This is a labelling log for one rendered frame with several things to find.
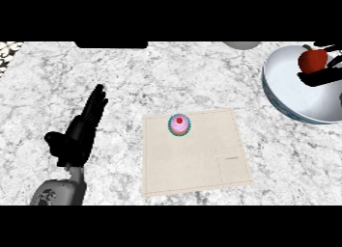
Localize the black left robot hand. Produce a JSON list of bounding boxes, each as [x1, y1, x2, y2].
[[42, 83, 109, 168]]

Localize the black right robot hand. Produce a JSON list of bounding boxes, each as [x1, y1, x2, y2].
[[296, 41, 342, 88]]

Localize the red bell pepper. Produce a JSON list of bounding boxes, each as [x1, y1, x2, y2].
[[296, 44, 328, 74]]

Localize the white bowl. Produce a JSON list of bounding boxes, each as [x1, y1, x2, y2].
[[261, 44, 342, 125]]

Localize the beige placemat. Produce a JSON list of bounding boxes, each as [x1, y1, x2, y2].
[[141, 108, 253, 198]]

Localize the grey round object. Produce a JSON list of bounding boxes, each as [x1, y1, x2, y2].
[[222, 41, 263, 51]]

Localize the pink cupcake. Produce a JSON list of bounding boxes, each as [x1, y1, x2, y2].
[[166, 113, 193, 138]]

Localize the black appliance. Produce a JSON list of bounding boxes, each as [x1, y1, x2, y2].
[[73, 41, 150, 50]]

